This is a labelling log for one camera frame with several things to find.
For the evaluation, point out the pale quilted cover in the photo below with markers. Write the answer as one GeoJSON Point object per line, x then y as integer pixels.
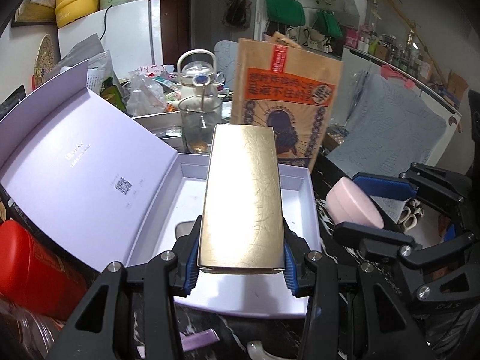
{"type": "Point", "coordinates": [390, 127]}

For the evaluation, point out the printed paper packet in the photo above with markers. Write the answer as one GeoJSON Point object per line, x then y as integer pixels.
{"type": "Point", "coordinates": [103, 82]}

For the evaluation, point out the woven round mat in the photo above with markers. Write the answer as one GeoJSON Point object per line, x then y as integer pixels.
{"type": "Point", "coordinates": [45, 58]}

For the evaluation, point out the pink cloth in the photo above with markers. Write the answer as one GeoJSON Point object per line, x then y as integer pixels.
{"type": "Point", "coordinates": [388, 71]}

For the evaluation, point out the white fridge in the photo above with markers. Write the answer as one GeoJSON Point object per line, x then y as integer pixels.
{"type": "Point", "coordinates": [127, 33]}

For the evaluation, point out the brown door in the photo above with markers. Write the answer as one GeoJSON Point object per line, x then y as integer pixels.
{"type": "Point", "coordinates": [174, 18]}

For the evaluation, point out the black hanging bag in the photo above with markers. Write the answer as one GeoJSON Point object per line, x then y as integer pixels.
{"type": "Point", "coordinates": [237, 9]}

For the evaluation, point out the brown printed paper bag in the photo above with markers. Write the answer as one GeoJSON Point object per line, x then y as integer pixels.
{"type": "Point", "coordinates": [285, 82]}

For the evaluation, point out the yellow pot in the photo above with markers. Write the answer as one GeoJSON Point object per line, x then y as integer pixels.
{"type": "Point", "coordinates": [78, 2]}

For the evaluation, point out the grey rectangular case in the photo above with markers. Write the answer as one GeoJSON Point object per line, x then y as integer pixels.
{"type": "Point", "coordinates": [184, 229]}

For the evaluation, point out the red canister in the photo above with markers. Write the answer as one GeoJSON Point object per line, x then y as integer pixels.
{"type": "Point", "coordinates": [33, 266]}

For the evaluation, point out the pink round case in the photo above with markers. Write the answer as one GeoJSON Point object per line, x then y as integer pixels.
{"type": "Point", "coordinates": [352, 202]}

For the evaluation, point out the framed picture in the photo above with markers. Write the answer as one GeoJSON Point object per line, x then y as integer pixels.
{"type": "Point", "coordinates": [32, 11]}

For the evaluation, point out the glass cup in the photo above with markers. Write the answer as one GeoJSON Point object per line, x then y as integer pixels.
{"type": "Point", "coordinates": [198, 127]}

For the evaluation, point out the metal spoon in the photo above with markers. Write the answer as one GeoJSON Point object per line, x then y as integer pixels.
{"type": "Point", "coordinates": [202, 120]}

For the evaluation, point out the glass teapot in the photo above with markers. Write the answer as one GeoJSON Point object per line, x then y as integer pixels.
{"type": "Point", "coordinates": [195, 75]}

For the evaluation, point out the lavender box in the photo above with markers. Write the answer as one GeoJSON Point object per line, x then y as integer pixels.
{"type": "Point", "coordinates": [93, 165]}

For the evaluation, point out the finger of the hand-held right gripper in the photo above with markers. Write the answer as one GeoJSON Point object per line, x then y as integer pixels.
{"type": "Point", "coordinates": [382, 187]}
{"type": "Point", "coordinates": [371, 236]}

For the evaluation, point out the gold box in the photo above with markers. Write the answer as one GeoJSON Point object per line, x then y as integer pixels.
{"type": "Point", "coordinates": [240, 195]}

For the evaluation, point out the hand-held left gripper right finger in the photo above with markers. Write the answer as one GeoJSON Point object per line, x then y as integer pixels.
{"type": "Point", "coordinates": [290, 270]}

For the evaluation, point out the grey mailer bag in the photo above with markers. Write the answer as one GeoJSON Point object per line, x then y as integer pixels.
{"type": "Point", "coordinates": [82, 50]}

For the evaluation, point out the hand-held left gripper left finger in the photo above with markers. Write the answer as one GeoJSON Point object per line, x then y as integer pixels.
{"type": "Point", "coordinates": [189, 270]}

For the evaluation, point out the row of bottles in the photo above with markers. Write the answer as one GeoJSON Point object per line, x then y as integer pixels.
{"type": "Point", "coordinates": [397, 50]}

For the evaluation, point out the clear plastic bag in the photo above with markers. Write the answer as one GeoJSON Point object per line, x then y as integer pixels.
{"type": "Point", "coordinates": [146, 95]}

